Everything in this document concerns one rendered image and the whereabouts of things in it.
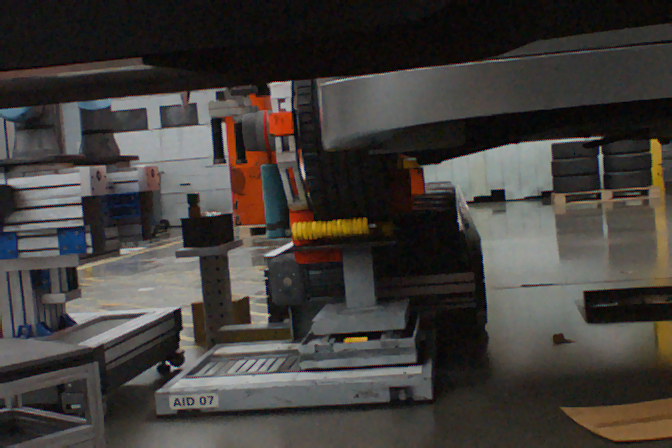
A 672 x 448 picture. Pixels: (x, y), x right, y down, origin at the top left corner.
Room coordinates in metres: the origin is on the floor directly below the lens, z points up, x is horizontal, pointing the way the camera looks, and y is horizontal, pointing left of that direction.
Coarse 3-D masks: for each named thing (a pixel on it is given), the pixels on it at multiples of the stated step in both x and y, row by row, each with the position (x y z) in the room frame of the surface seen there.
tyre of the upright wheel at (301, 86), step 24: (312, 96) 2.96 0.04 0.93; (312, 120) 2.95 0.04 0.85; (312, 144) 2.96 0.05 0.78; (312, 168) 2.98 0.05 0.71; (336, 168) 2.98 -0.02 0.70; (360, 168) 2.98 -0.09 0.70; (312, 192) 3.04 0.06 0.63; (336, 192) 3.03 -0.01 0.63; (360, 192) 3.03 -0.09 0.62; (384, 192) 3.08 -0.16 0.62; (336, 216) 3.14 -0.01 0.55; (360, 216) 3.15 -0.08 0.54; (384, 216) 3.16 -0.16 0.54
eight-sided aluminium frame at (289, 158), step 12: (276, 84) 3.04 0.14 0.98; (288, 84) 3.03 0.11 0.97; (276, 96) 3.02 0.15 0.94; (288, 96) 3.02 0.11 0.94; (276, 108) 3.02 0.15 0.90; (288, 108) 3.02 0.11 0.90; (276, 144) 3.02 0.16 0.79; (276, 156) 3.03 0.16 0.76; (288, 156) 3.02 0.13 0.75; (300, 156) 3.52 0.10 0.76; (288, 168) 3.04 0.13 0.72; (300, 168) 3.09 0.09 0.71; (288, 180) 3.09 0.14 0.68; (300, 180) 3.08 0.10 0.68; (288, 192) 3.12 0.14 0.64; (300, 192) 3.12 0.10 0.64; (288, 204) 3.16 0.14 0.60; (300, 204) 3.16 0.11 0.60
